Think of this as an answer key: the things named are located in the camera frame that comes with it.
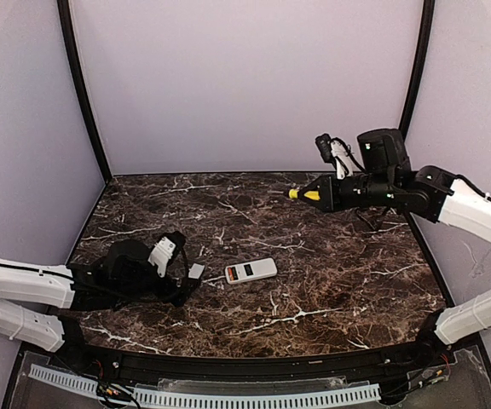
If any grey battery cover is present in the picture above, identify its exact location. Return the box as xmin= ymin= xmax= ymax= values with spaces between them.
xmin=188 ymin=263 xmax=205 ymax=279

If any yellow handled screwdriver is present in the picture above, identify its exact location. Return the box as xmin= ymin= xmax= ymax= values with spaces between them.
xmin=283 ymin=188 xmax=321 ymax=201

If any white remote control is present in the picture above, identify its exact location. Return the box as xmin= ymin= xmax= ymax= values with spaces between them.
xmin=224 ymin=258 xmax=278 ymax=285

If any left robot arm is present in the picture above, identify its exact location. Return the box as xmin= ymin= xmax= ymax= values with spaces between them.
xmin=0 ymin=232 xmax=205 ymax=353

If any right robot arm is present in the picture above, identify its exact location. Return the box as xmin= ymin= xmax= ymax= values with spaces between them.
xmin=288 ymin=129 xmax=491 ymax=350

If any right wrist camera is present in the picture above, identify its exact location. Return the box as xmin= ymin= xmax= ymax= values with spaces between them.
xmin=315 ymin=134 xmax=355 ymax=179

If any black front table rail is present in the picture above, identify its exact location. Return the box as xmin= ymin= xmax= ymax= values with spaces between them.
xmin=51 ymin=343 xmax=456 ymax=383

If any white slotted cable duct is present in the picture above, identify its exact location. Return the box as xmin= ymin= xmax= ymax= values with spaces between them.
xmin=28 ymin=365 xmax=381 ymax=408

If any black frame post right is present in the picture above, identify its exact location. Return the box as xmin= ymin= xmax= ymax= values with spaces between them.
xmin=399 ymin=0 xmax=436 ymax=140

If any black frame post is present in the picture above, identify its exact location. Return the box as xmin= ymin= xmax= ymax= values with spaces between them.
xmin=399 ymin=0 xmax=436 ymax=140
xmin=56 ymin=0 xmax=113 ymax=184

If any black frame post left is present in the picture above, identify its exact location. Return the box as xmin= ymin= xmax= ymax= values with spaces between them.
xmin=56 ymin=0 xmax=113 ymax=184

